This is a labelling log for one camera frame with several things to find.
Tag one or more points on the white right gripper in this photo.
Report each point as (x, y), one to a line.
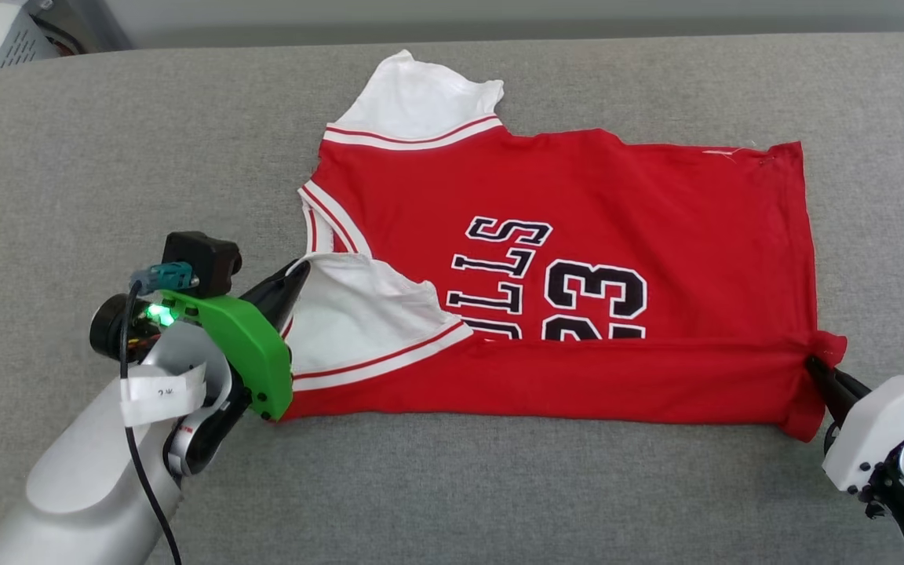
(883, 424)

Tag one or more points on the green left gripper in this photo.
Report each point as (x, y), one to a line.
(252, 349)

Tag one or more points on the red basketball jersey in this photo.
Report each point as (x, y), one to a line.
(617, 196)

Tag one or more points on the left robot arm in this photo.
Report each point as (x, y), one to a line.
(83, 486)

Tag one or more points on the white paper label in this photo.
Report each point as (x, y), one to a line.
(162, 392)

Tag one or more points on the grey backdrop panel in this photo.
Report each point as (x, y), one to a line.
(499, 9)

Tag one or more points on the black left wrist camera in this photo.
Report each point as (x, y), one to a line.
(201, 259)

